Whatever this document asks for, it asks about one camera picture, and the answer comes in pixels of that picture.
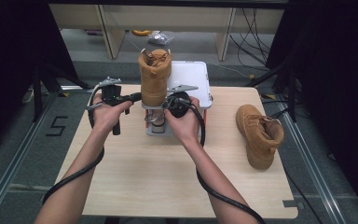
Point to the white shoe rack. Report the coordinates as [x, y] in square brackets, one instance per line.
[189, 77]

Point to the tan suede boot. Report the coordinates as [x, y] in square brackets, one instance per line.
[154, 77]
[261, 137]

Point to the beige wooden desk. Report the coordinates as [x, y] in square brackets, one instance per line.
[199, 18]

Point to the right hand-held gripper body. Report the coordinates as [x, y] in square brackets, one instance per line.
[180, 104]

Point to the black metal stand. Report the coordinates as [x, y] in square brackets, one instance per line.
[38, 93]
[292, 93]

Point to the black curtain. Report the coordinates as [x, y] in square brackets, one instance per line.
[338, 77]
[12, 62]

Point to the clear plastic bag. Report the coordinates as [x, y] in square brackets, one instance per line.
[161, 38]

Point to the person's right hand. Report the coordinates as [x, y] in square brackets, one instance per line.
[186, 127]

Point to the yellow object on floor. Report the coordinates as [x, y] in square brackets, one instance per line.
[142, 32]

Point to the aluminium floor rail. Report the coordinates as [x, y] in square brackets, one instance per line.
[15, 161]
[310, 168]

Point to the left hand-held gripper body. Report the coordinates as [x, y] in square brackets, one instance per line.
[112, 91]

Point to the person's left hand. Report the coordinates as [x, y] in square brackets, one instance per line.
[105, 116]

